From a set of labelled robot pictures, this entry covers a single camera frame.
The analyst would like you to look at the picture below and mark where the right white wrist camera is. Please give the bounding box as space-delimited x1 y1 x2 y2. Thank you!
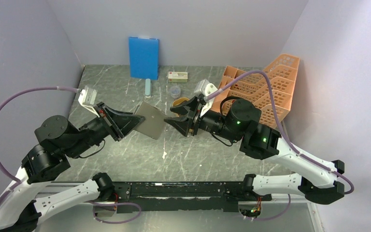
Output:
194 79 218 117

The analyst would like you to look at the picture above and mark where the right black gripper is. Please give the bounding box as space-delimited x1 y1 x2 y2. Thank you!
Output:
164 96 242 143

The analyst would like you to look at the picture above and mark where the small white red box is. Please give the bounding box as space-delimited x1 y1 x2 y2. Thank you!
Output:
167 72 188 83

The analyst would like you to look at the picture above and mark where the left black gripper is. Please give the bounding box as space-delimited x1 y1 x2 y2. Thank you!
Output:
66 101 145 158

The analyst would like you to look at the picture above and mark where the beige card holder wallet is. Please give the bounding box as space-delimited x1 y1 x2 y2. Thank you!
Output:
134 101 166 140

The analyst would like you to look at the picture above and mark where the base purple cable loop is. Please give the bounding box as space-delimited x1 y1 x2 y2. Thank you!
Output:
92 201 143 224

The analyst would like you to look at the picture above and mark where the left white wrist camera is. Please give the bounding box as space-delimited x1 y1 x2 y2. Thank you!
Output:
78 86 99 117

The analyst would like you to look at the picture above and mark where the small clear round container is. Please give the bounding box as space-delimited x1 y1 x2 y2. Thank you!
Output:
169 86 181 99

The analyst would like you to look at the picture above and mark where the light blue eraser bar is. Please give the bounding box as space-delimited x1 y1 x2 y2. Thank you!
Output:
144 79 152 98

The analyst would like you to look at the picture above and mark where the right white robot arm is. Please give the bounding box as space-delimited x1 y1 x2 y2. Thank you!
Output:
164 96 345 205

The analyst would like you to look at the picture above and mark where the yellow oval tray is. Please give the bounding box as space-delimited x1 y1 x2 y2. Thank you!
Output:
171 97 189 107

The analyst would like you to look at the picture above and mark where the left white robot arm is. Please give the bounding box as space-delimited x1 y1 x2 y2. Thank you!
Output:
0 103 145 232

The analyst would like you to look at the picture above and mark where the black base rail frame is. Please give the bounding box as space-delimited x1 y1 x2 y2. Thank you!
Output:
96 181 272 212

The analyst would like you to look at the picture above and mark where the orange plastic file organizer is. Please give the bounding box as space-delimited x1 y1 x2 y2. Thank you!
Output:
211 54 300 129

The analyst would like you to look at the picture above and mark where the blue board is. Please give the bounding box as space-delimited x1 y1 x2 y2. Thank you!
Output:
128 37 159 80

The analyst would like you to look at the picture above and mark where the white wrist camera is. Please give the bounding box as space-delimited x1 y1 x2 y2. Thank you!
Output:
78 86 99 117
194 79 218 117

